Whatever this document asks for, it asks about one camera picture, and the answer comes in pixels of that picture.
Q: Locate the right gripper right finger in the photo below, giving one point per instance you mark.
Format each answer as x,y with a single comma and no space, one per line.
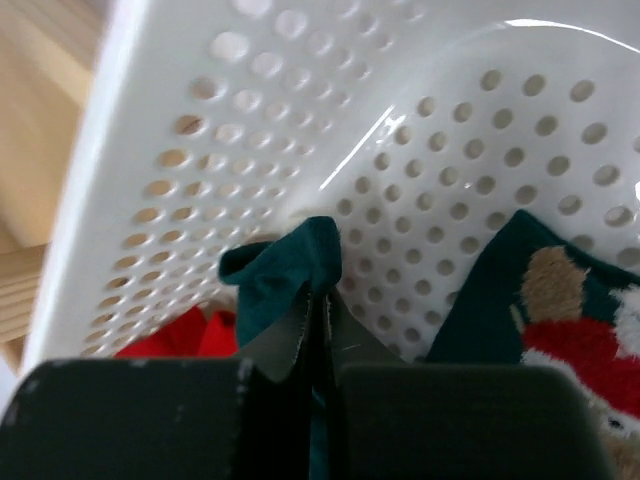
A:
388,419

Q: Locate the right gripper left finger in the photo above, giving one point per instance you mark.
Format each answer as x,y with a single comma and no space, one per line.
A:
123,419

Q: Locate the dark teal sock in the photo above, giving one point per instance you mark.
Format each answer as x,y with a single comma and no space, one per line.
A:
534,299
282,286

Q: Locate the wooden hanger stand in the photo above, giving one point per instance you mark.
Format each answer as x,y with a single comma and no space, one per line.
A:
48,55

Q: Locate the red sock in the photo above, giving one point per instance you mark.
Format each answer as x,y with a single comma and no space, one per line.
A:
190,335

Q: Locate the white perforated plastic basket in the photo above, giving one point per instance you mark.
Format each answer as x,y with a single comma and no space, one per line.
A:
419,126

